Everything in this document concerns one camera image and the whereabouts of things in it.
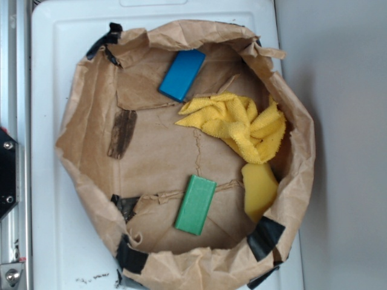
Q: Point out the yellow microfiber cloth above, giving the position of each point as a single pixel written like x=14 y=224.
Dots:
x=255 y=136

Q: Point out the white plastic bin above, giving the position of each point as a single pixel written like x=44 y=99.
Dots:
x=66 y=251

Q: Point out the green rectangular block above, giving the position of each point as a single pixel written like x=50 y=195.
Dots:
x=195 y=205

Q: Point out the blue rectangular block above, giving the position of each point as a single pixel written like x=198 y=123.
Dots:
x=181 y=74

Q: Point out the brown paper bag liner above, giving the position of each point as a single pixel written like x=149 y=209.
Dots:
x=130 y=163

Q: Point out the yellow sponge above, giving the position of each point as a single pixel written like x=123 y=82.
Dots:
x=260 y=187

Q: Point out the black mounting bracket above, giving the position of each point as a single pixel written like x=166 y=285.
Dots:
x=9 y=173

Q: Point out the aluminium frame rail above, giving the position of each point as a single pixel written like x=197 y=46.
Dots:
x=16 y=261

